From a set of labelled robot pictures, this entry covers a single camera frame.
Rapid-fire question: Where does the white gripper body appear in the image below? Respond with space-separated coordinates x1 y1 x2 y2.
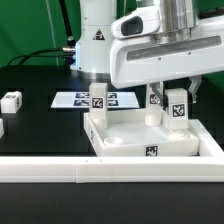
110 24 224 88

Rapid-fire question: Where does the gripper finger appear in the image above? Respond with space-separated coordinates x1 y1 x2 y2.
188 76 202 103
151 82 167 108

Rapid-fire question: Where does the white square table top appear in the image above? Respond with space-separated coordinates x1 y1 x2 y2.
84 109 199 157

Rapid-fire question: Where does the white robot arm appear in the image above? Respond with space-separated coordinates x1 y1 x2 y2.
71 0 224 100

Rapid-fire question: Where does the tag plate with markers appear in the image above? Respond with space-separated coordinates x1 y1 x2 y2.
51 92 139 109

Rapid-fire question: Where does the partial white block left edge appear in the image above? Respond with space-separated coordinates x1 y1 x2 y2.
0 118 4 139

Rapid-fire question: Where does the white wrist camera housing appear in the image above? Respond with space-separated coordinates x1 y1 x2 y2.
111 6 161 39

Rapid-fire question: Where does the black cable bundle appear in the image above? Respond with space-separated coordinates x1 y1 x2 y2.
6 0 78 66

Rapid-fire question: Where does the white U-shaped fence wall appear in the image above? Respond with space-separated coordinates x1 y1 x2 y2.
0 120 224 183

